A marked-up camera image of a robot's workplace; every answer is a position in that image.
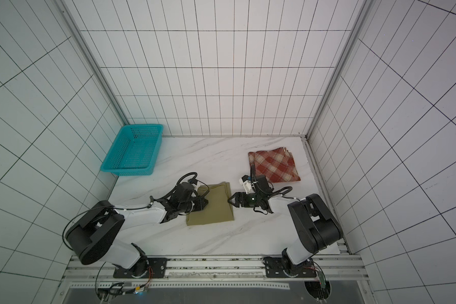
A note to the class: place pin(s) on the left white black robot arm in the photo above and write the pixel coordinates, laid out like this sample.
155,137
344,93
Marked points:
93,234

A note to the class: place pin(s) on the aluminium mounting rail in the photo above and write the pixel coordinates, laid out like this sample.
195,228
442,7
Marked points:
221,268

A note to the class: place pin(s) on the left electronics wiring board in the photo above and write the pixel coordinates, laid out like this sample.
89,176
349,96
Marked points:
119,289

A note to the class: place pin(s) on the olive green skirt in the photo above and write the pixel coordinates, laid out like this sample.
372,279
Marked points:
218,209

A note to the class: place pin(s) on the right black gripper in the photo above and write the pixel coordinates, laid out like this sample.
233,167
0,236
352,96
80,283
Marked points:
241,199

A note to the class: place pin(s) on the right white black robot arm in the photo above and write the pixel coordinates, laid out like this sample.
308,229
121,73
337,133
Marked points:
315,225

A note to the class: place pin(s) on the right electronics wiring board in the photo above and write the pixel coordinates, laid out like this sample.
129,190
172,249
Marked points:
320,289

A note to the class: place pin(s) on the red plaid skirt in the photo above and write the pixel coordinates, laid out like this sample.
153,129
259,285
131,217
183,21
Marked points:
277,165

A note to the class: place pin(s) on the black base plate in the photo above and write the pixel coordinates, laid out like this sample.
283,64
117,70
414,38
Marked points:
282,267
155,266

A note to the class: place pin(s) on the teal plastic basket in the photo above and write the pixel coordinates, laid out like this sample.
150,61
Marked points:
134,151

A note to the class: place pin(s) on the electronics wiring board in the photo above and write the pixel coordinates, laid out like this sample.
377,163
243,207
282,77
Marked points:
320,289
119,289

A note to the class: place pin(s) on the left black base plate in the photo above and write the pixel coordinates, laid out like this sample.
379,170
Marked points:
155,266

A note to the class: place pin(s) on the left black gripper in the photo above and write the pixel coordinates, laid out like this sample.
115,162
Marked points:
200,199

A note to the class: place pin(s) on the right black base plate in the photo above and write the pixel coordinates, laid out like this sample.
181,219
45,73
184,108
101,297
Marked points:
282,267

